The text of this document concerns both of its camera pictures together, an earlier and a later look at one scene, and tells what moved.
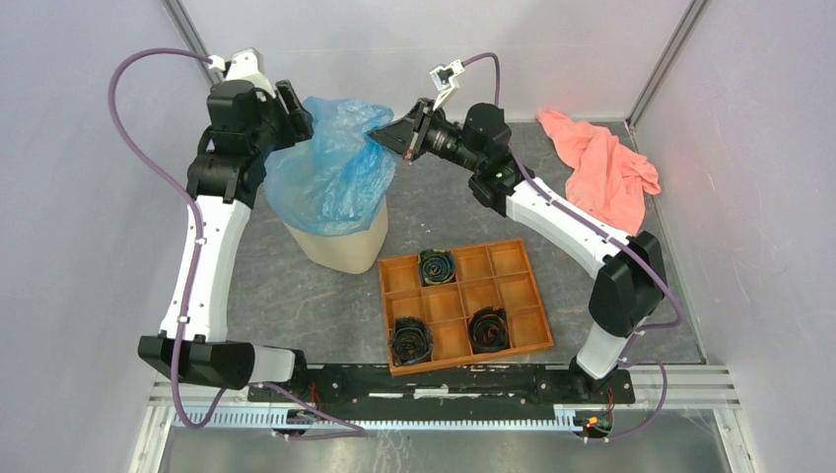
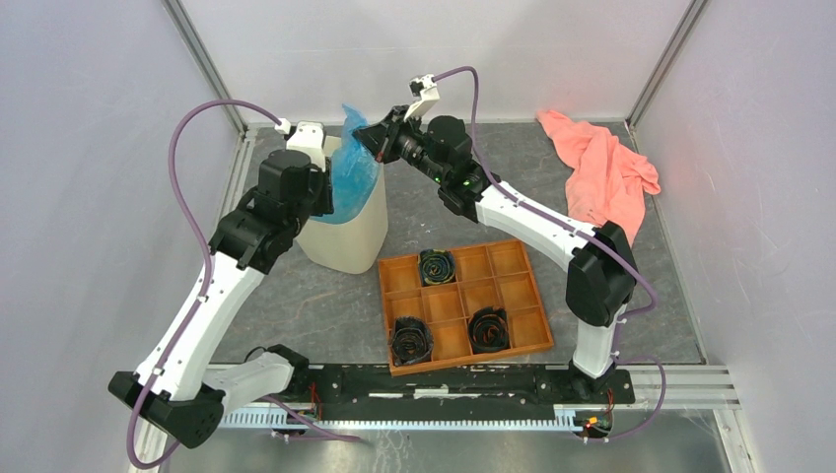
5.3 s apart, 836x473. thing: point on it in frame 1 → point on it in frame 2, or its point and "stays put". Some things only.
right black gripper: (408, 134) → (382, 141)
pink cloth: (608, 177) stays put
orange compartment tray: (492, 276) stays put
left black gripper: (302, 121) → (324, 180)
